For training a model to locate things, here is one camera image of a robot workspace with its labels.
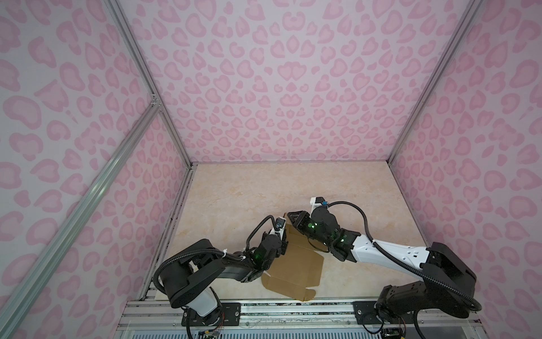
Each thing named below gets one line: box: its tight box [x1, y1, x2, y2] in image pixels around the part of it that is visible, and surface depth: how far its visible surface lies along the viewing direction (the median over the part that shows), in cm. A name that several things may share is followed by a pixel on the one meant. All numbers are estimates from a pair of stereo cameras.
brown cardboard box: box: [261, 223, 328, 302], surface depth 82 cm
